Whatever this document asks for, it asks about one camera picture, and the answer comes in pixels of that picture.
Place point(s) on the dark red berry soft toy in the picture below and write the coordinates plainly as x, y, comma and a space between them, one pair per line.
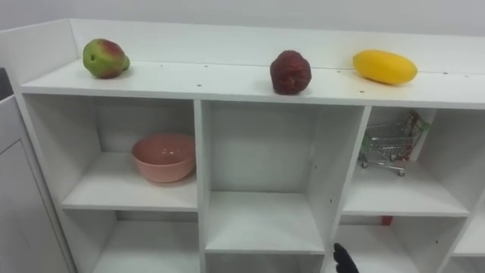
290, 73

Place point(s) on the pink bowl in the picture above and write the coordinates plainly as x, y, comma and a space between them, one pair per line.
163, 159

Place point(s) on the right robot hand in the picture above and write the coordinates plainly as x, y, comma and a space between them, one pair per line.
344, 261

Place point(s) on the yellow mango soft toy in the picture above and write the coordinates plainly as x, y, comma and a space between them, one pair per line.
383, 66

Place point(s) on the white cabinet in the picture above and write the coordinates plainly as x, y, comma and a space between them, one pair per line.
22, 197

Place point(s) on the white shelf unit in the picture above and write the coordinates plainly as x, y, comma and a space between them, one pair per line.
261, 223

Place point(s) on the green red pear soft toy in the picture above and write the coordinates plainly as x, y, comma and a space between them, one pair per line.
104, 58

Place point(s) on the small red object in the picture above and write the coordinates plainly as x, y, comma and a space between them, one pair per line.
386, 220

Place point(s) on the miniature metal shopping cart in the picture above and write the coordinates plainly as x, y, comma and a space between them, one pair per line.
390, 144

